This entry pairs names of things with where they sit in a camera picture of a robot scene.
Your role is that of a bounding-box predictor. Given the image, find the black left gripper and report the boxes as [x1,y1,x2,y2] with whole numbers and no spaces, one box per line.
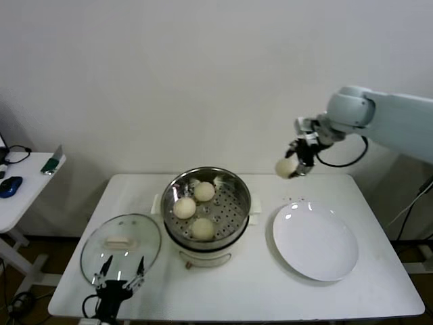
[92,255,146,325]

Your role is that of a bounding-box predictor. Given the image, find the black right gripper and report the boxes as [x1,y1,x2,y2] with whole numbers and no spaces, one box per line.
[285,138,321,179]

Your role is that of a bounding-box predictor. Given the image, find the white steamed baozi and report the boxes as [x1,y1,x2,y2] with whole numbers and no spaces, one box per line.
[191,217,217,241]
[275,158,300,179]
[193,181,217,202]
[173,197,198,220]

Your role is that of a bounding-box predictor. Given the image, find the round glass lid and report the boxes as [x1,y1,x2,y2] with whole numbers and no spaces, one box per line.
[80,213,162,289]

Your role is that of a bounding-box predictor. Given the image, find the steel steamer basket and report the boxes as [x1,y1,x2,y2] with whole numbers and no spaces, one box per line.
[151,166,264,242]

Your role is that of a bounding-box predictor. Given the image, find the white round plate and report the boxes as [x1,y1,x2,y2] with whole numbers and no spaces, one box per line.
[272,202,359,282]

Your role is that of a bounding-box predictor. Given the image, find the white electric cooker pot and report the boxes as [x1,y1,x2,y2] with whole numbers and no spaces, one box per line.
[164,213,261,271]

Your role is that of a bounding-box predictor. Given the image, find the white side desk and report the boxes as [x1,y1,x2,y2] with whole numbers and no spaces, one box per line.
[0,151,68,297]

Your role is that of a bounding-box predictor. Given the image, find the green flat device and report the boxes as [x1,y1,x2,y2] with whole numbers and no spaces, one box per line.
[41,144,65,175]

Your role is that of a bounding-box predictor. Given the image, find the blue computer mouse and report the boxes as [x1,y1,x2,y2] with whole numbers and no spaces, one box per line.
[0,175,24,198]

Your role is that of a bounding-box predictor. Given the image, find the white desk foot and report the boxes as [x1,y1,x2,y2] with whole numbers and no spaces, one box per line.
[398,244,433,276]

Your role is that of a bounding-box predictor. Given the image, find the black laptop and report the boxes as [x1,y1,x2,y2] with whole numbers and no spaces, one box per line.
[0,131,10,163]

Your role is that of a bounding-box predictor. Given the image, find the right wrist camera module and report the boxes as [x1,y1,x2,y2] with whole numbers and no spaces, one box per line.
[293,116,319,143]

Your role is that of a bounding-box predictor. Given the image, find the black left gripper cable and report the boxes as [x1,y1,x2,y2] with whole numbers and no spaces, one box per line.
[83,293,101,320]

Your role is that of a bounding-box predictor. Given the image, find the black floor cables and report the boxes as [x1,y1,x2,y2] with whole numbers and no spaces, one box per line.
[6,290,39,320]

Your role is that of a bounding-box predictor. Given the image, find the white hanging cable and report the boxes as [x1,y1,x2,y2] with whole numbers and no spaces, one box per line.
[387,192,424,228]

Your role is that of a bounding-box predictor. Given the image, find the black hanging cable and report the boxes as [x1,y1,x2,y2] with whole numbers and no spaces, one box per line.
[400,178,433,242]

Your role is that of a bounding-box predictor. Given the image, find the black desk cable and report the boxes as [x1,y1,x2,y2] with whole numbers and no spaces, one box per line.
[0,144,33,167]

